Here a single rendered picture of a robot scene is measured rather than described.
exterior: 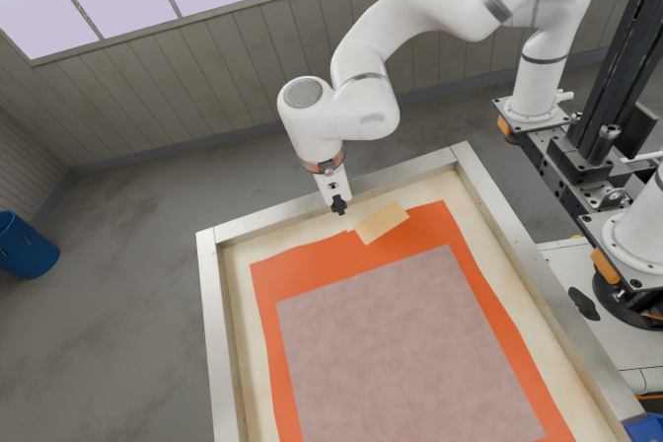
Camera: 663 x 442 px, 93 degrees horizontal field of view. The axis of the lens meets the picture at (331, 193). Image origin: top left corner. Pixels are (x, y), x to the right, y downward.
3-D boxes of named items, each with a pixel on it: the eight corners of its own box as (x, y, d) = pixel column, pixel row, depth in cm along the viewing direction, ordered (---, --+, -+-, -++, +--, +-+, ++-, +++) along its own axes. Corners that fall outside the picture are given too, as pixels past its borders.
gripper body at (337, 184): (353, 167, 48) (358, 199, 57) (333, 118, 52) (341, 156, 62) (306, 184, 47) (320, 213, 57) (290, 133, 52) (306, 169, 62)
